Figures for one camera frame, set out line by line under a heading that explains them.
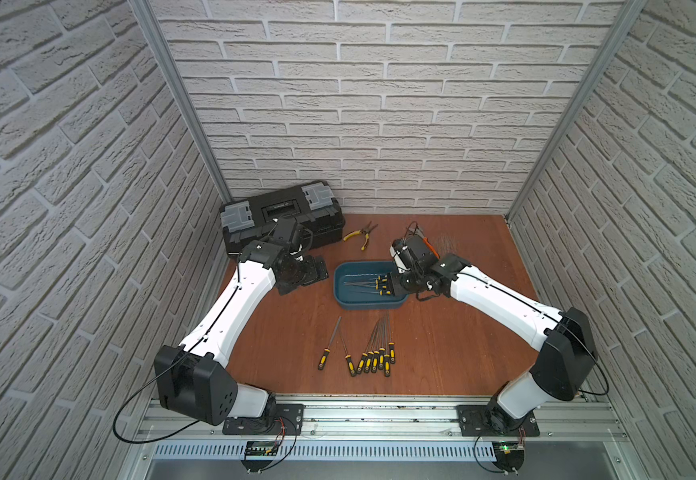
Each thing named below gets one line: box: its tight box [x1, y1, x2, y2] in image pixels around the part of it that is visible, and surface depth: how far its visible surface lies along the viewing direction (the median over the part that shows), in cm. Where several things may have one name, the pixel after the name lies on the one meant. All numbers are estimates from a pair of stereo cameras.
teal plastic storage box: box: [333, 261, 408, 311], surface depth 99 cm
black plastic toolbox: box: [219, 180, 346, 255], surface depth 100 cm
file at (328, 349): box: [318, 316, 342, 371], surface depth 85 cm
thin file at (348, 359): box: [340, 329, 357, 377], surface depth 83 cm
